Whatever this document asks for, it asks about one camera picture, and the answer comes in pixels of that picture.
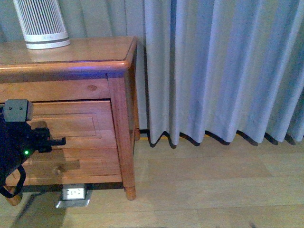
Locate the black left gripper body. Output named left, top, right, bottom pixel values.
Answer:
left=0, top=114, right=52, bottom=188

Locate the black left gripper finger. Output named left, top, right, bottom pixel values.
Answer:
left=48, top=137, right=66, bottom=146

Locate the wooden drawer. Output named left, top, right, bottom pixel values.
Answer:
left=22, top=148, right=122, bottom=186
left=28, top=101, right=116, bottom=149

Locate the floor power socket box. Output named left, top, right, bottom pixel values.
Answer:
left=56, top=183, right=93, bottom=208

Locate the wooden nightstand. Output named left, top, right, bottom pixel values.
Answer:
left=0, top=37, right=140, bottom=200

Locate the white ribbed air purifier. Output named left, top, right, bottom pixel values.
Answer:
left=13, top=0, right=70, bottom=49

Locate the grey-green curtain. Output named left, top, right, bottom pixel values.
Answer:
left=0, top=0, right=304, bottom=147

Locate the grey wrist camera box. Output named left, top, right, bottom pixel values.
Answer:
left=3, top=99, right=34, bottom=122

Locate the black cable loop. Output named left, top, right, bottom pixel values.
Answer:
left=0, top=164, right=27, bottom=199

